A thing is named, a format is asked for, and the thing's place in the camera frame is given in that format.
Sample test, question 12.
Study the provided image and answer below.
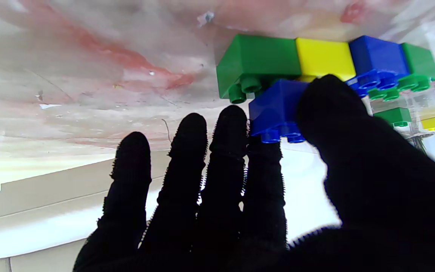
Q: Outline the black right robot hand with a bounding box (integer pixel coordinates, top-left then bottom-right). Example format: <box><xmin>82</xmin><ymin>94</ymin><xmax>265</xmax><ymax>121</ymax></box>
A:
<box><xmin>73</xmin><ymin>74</ymin><xmax>435</xmax><ymax>272</ymax></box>

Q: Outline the green toy brick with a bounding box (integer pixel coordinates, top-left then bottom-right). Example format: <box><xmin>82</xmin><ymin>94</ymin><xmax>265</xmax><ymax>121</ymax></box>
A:
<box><xmin>374</xmin><ymin>108</ymin><xmax>413</xmax><ymax>127</ymax></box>
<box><xmin>369</xmin><ymin>43</ymin><xmax>435</xmax><ymax>102</ymax></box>
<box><xmin>216</xmin><ymin>34</ymin><xmax>302</xmax><ymax>104</ymax></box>

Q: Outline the blue toy brick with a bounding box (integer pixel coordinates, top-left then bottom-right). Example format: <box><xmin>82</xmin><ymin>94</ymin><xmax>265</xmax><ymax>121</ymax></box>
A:
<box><xmin>346</xmin><ymin>36</ymin><xmax>410</xmax><ymax>98</ymax></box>
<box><xmin>248</xmin><ymin>79</ymin><xmax>309</xmax><ymax>144</ymax></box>

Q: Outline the white paper scrap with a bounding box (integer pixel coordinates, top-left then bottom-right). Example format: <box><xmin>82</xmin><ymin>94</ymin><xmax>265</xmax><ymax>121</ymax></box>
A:
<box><xmin>197</xmin><ymin>11</ymin><xmax>215</xmax><ymax>28</ymax></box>

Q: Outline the beige sofa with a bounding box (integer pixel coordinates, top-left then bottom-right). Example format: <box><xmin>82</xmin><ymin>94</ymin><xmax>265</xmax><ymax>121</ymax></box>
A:
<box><xmin>0</xmin><ymin>149</ymin><xmax>173</xmax><ymax>272</ymax></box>

